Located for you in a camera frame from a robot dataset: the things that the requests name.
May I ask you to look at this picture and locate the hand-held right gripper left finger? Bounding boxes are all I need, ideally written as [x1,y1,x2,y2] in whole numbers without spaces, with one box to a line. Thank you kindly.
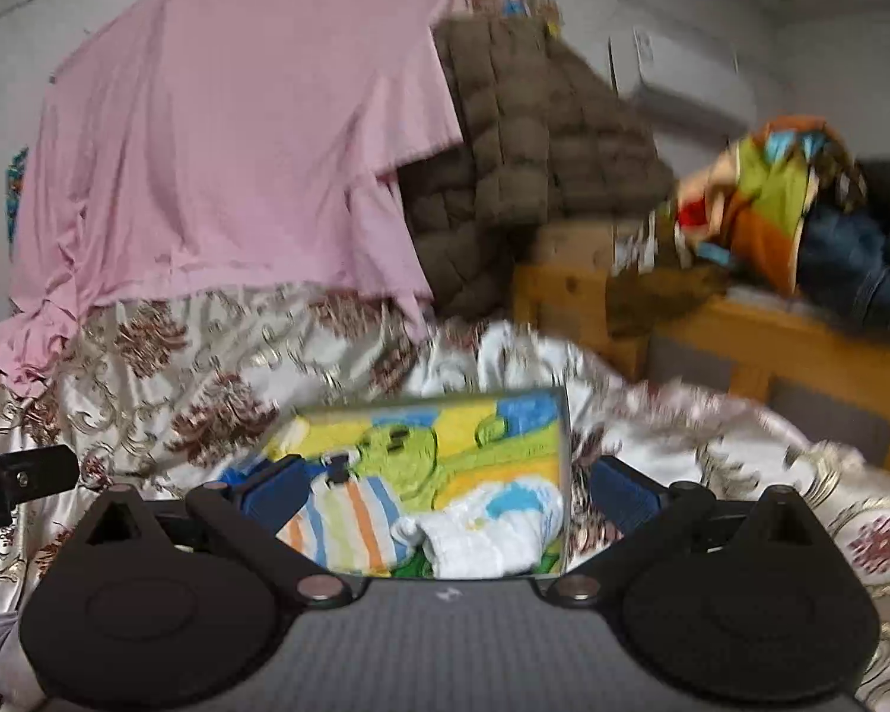
[70,452,353,613]

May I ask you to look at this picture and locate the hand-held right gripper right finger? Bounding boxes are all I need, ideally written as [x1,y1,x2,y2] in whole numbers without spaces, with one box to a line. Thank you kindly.
[540,454,826,611]

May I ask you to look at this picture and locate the cartoon printed box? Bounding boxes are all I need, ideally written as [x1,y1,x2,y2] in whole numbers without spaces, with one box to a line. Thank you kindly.
[263,386,572,580]

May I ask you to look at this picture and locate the striped cloth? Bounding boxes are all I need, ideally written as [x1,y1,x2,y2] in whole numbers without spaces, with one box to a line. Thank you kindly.
[276,475,417,576]

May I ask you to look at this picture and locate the floral satin blanket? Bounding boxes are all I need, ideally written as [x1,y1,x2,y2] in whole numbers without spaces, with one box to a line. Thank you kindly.
[0,278,890,712]

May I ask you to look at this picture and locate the brown plush cloth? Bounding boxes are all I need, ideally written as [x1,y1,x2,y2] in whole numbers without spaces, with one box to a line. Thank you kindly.
[604,259,732,338]

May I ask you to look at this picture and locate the blue jeans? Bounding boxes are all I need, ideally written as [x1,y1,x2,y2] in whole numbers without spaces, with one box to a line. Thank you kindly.
[797,204,890,335]

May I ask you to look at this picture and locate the colourful printed cloth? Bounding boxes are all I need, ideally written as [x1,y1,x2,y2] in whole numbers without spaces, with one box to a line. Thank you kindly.
[615,115,869,298]

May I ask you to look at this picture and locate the pink cloth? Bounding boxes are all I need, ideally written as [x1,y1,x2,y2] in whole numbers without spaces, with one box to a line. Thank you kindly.
[0,0,468,398]

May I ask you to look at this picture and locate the brown quilted jacket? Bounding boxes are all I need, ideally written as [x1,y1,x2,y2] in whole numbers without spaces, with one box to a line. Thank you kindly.
[396,15,676,320]

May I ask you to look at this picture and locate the white air conditioner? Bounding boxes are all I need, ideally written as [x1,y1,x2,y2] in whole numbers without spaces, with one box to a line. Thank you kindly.
[630,30,758,138]

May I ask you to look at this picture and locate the wooden bed frame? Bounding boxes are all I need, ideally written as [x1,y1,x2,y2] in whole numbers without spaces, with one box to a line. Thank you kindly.
[0,263,890,483]

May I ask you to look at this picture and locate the blue patterned wall poster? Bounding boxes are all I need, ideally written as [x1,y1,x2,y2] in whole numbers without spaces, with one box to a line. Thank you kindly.
[4,148,31,239]

